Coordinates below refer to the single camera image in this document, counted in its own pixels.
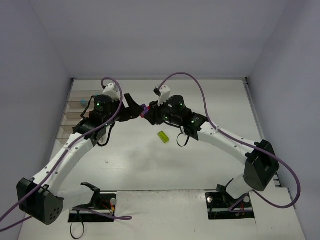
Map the purple sloped 2x4 brick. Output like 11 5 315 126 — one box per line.
140 104 147 118

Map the small teal brick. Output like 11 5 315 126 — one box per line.
80 99 88 106

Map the green 2x4 brick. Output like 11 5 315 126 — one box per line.
157 131 170 144

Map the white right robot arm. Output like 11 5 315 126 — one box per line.
144 95 280 200

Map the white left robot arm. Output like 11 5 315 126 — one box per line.
16 93 144 225

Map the clear acrylic sorting container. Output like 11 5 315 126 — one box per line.
56 90 102 145

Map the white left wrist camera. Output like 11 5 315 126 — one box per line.
102 82 121 101

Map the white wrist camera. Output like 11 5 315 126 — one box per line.
153 84 171 106
102 82 121 101

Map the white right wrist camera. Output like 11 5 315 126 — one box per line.
153 84 171 106

